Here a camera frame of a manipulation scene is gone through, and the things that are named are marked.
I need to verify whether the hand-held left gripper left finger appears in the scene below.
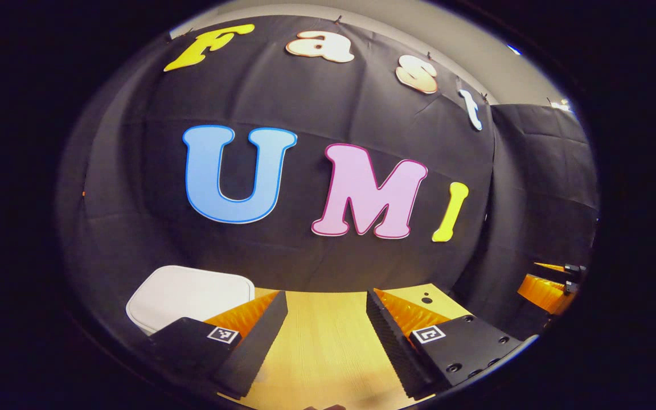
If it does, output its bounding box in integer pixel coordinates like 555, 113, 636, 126
147, 290, 289, 399

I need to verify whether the white desktop garbage bin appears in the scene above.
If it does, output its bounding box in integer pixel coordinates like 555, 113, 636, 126
126, 265, 256, 337

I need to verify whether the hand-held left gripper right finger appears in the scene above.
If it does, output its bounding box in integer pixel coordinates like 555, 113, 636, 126
366, 289, 523, 399

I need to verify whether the black backdrop cloth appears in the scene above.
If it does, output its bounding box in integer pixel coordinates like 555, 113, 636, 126
55, 14, 601, 342

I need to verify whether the wooden desktop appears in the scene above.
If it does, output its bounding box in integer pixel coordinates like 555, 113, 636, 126
217, 283, 474, 410

